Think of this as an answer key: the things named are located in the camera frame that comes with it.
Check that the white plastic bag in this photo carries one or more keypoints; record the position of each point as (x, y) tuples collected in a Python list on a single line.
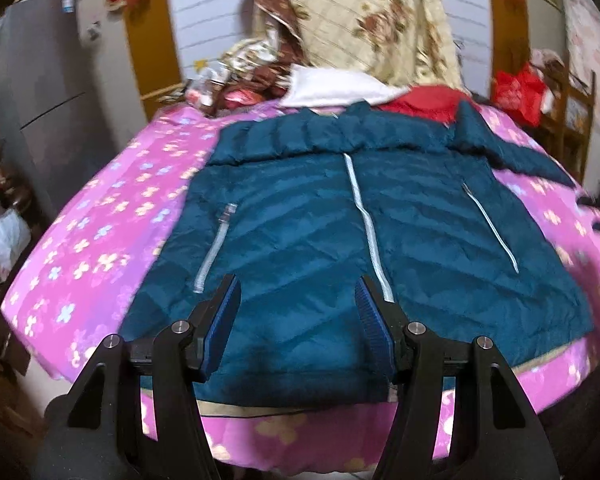
[(9, 237)]

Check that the brown patterned cloth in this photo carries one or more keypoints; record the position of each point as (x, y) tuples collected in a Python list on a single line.
[(260, 67)]

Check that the red plastic bag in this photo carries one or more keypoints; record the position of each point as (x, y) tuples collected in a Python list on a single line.
[(519, 91)]

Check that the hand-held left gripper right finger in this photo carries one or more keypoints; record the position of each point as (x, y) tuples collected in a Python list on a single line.
[(372, 317)]

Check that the white cloth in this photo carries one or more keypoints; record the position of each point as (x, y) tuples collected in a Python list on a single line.
[(330, 86)]

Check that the cream floral quilt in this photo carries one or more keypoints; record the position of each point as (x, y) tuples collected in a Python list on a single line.
[(365, 15)]

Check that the grey refrigerator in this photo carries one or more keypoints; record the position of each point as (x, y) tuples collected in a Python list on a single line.
[(50, 110)]

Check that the teal puffer jacket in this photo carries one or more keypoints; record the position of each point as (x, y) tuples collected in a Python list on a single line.
[(300, 240)]

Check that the wooden chair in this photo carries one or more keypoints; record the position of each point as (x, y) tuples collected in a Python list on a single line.
[(570, 115)]

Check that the pink floral bed sheet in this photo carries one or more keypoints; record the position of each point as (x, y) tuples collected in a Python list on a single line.
[(95, 240)]

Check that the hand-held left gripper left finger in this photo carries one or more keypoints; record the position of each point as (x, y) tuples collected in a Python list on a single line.
[(224, 319)]

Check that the red garment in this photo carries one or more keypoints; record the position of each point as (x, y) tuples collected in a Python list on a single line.
[(422, 102)]

